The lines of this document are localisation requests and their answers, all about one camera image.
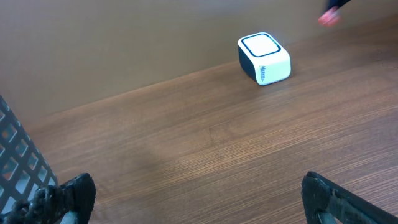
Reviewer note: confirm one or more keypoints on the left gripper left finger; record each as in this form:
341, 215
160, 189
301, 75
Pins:
71, 202

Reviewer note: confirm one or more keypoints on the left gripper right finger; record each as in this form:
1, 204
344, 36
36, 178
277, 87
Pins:
326, 202

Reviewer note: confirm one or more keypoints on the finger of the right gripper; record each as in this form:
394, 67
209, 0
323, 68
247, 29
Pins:
335, 4

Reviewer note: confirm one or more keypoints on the red white package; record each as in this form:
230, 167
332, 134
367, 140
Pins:
330, 17

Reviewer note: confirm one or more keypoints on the white barcode scanner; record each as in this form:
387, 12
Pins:
263, 59

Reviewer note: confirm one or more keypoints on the grey plastic mesh basket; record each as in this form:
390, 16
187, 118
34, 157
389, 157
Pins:
23, 167

